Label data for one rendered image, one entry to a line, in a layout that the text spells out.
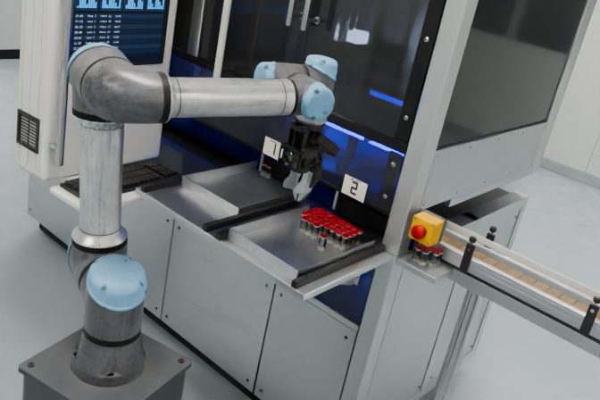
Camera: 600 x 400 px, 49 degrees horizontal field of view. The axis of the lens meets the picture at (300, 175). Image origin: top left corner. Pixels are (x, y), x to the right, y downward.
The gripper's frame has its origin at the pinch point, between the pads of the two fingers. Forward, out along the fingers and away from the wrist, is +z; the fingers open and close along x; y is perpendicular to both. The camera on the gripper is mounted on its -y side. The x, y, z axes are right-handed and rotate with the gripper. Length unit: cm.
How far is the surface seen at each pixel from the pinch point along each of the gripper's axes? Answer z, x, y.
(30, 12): -23, -98, 20
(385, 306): 39, 12, -37
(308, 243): 21.4, -6.6, -17.4
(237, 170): 20, -54, -34
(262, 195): 21, -36, -29
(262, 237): 21.4, -15.8, -7.9
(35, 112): 8, -93, 19
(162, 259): 74, -88, -35
